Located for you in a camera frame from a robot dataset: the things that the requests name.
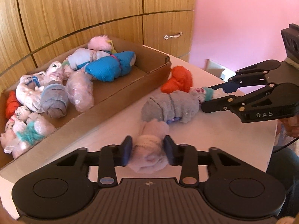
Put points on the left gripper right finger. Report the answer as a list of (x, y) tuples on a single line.
[(183, 155)]

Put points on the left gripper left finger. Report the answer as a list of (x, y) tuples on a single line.
[(112, 156)]

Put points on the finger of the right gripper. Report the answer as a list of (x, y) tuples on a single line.
[(249, 76), (267, 103)]

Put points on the lilac sock bundle cream tie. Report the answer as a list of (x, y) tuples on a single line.
[(147, 154)]

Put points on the pink plastic bundle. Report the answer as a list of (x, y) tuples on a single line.
[(79, 88)]

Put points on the grey sock blue band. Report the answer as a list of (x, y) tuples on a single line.
[(54, 100)]

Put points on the bubble wrap bundle teal tie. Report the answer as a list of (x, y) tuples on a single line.
[(36, 130)]

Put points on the white knit sock bundle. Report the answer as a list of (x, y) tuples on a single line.
[(31, 86)]

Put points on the orange sock bundle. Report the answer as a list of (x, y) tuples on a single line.
[(12, 104)]

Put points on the grey sock bundle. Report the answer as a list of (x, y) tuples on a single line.
[(176, 106)]

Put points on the floral white bundle teal tie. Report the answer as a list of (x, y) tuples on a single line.
[(205, 94)]

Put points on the orange plastic bundle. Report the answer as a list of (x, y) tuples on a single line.
[(180, 80)]

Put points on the small floral sock bundle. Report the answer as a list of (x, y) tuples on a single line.
[(17, 122)]

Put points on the white blue sock bundle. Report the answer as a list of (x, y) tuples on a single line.
[(83, 56)]

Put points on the pink fluffy pompom toy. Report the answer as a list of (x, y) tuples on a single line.
[(100, 43)]

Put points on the wooden wardrobe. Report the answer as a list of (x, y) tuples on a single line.
[(35, 31)]

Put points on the silver drawer handle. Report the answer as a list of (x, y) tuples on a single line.
[(166, 37)]

